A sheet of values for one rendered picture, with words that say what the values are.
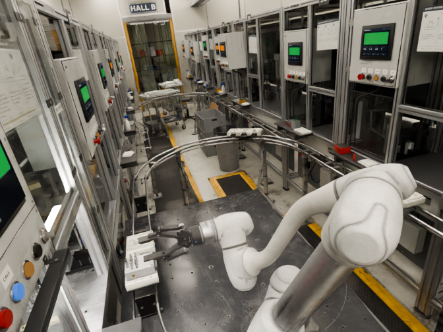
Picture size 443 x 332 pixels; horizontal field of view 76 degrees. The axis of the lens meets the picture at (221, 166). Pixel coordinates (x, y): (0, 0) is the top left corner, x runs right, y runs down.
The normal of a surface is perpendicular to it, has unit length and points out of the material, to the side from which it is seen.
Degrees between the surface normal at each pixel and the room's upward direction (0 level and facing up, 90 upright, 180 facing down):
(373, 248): 86
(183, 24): 90
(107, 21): 90
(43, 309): 0
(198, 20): 90
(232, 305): 0
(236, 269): 67
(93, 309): 0
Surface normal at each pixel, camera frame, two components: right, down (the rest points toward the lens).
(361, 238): -0.48, 0.38
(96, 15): 0.28, 0.36
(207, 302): -0.11, -0.91
